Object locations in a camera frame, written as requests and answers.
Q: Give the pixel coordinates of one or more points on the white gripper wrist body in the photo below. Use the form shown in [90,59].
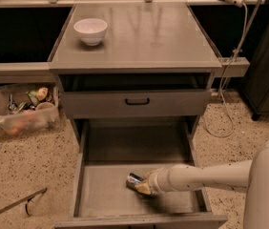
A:
[156,180]

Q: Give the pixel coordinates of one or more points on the silver blue redbull can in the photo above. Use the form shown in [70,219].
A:
[133,179]

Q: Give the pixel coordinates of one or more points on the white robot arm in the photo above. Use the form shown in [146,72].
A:
[250,177]

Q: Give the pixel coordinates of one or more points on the grey drawer cabinet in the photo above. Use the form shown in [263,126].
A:
[147,47]

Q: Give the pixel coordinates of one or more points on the metal rod on floor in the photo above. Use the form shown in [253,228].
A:
[21,200]

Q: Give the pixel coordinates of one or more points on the clear plastic storage bin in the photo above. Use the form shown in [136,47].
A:
[28,107]

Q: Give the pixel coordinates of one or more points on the white ceramic bowl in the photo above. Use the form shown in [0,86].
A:
[91,31]

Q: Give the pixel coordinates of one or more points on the black drawer handle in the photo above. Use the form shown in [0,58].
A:
[137,102]

